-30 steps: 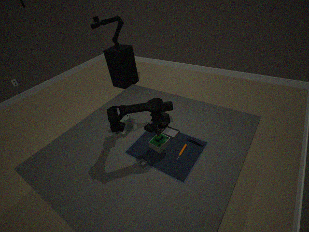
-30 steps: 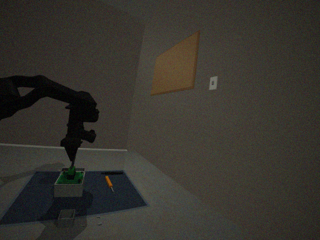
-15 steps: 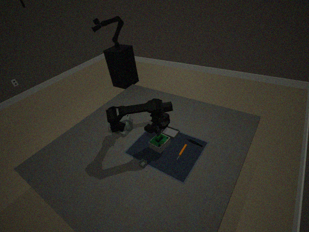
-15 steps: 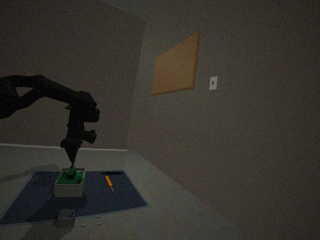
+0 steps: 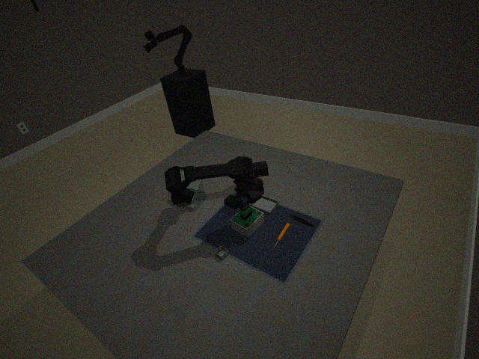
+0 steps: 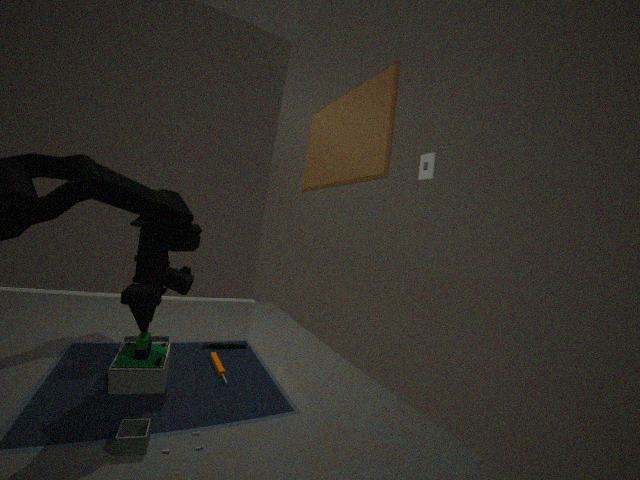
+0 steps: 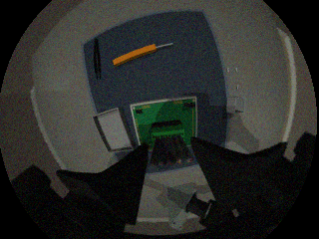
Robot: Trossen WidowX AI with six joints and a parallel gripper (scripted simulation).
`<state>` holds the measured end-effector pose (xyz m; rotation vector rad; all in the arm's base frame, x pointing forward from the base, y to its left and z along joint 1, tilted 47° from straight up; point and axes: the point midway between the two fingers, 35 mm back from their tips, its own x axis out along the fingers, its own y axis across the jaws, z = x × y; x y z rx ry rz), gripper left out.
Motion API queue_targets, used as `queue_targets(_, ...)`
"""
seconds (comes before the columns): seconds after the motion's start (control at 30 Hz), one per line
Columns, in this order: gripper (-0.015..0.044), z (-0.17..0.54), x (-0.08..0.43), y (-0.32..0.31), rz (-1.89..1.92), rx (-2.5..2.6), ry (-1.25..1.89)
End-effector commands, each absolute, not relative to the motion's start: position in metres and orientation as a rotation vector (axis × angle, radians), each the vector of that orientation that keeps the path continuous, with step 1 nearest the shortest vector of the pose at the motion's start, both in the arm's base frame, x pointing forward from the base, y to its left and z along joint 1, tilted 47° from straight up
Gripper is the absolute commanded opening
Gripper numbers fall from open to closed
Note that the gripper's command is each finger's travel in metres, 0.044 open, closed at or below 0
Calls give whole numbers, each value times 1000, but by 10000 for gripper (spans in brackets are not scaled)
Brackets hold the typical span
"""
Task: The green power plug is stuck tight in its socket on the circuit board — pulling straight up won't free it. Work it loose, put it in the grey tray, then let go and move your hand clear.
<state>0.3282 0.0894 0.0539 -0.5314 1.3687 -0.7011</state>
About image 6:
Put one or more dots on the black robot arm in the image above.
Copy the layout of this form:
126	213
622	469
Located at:
165	220

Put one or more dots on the dark blue work mat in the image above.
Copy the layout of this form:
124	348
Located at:
70	406

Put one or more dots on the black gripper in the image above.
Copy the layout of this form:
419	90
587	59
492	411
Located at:
145	296

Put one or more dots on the green circuit board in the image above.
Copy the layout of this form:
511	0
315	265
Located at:
126	357

